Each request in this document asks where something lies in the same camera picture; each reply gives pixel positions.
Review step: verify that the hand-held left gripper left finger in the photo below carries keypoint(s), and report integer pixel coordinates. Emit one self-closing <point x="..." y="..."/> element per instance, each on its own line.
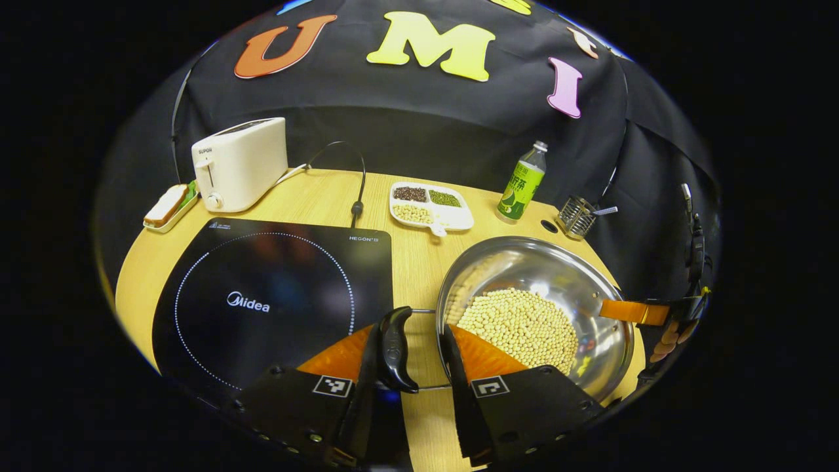
<point x="364" y="406"/>

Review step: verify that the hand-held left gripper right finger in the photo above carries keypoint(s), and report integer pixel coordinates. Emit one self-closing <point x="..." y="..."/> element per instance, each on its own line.
<point x="462" y="406"/>

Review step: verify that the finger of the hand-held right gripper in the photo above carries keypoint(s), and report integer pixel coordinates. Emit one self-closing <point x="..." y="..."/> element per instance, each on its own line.
<point x="629" y="312"/>

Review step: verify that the stainless steel pot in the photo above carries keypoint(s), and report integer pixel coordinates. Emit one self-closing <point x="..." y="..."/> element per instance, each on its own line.
<point x="531" y="265"/>

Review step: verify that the black induction cooktop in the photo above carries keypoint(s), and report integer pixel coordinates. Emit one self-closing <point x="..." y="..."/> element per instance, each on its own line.
<point x="262" y="262"/>

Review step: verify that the pile of soybeans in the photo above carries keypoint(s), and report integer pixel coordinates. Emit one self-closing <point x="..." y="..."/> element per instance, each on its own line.
<point x="518" y="328"/>

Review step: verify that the metal spoon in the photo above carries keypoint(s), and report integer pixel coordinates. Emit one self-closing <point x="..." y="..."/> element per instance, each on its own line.
<point x="606" y="211"/>

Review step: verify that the green drink bottle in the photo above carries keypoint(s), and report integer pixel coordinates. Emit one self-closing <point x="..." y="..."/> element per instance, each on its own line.
<point x="520" y="187"/>

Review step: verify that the white divided bean dish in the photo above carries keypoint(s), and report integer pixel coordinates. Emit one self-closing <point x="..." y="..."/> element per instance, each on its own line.
<point x="452" y="216"/>

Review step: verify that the white toaster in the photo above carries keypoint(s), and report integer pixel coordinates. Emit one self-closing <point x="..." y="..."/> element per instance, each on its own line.
<point x="242" y="164"/>

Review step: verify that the sandwich on white tray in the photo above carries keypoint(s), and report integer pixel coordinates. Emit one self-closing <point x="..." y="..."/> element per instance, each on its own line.
<point x="167" y="206"/>

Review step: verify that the black backdrop cloth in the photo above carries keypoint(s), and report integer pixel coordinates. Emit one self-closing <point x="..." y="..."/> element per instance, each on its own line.
<point x="406" y="124"/>

